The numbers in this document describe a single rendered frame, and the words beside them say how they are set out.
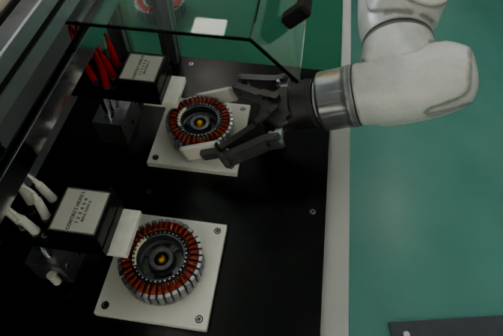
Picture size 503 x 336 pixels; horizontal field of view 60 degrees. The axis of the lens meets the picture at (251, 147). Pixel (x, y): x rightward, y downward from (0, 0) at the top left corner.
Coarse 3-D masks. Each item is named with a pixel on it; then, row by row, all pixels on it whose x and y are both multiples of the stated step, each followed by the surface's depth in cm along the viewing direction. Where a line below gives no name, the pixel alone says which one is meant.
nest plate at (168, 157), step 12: (168, 108) 78; (240, 108) 78; (240, 120) 76; (156, 144) 73; (168, 144) 73; (156, 156) 72; (168, 156) 72; (180, 156) 72; (168, 168) 72; (180, 168) 71; (192, 168) 71; (204, 168) 70; (216, 168) 70; (228, 168) 70
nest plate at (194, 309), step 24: (144, 216) 65; (216, 240) 63; (144, 264) 61; (216, 264) 61; (120, 288) 59; (192, 288) 59; (96, 312) 57; (120, 312) 57; (144, 312) 57; (168, 312) 57; (192, 312) 57
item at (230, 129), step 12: (204, 96) 76; (180, 108) 73; (192, 108) 74; (204, 108) 74; (216, 108) 74; (228, 108) 74; (168, 120) 72; (180, 120) 72; (192, 120) 73; (204, 120) 74; (216, 120) 74; (228, 120) 72; (168, 132) 71; (180, 132) 70; (192, 132) 73; (204, 132) 73; (216, 132) 70; (228, 132) 71; (180, 144) 70
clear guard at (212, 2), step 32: (96, 0) 50; (128, 0) 50; (160, 0) 50; (192, 0) 50; (224, 0) 50; (256, 0) 50; (288, 0) 56; (160, 32) 47; (192, 32) 47; (224, 32) 47; (256, 32) 47; (288, 32) 52; (288, 64) 50
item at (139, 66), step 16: (112, 64) 68; (128, 64) 65; (144, 64) 65; (160, 64) 65; (80, 80) 66; (128, 80) 63; (144, 80) 63; (160, 80) 64; (176, 80) 69; (80, 96) 66; (96, 96) 66; (112, 96) 65; (128, 96) 65; (144, 96) 64; (160, 96) 64; (176, 96) 66
